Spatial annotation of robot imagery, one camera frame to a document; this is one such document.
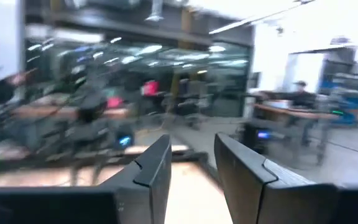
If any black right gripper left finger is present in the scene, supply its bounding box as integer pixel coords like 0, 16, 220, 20
99, 134, 173, 224

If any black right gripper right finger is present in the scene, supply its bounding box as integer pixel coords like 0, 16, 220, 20
213, 133, 338, 224

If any wooden-top desk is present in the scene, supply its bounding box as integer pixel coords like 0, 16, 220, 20
250, 102, 341, 166

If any black computer tower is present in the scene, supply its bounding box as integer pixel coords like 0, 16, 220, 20
239, 124, 273, 155
113, 123, 136, 152

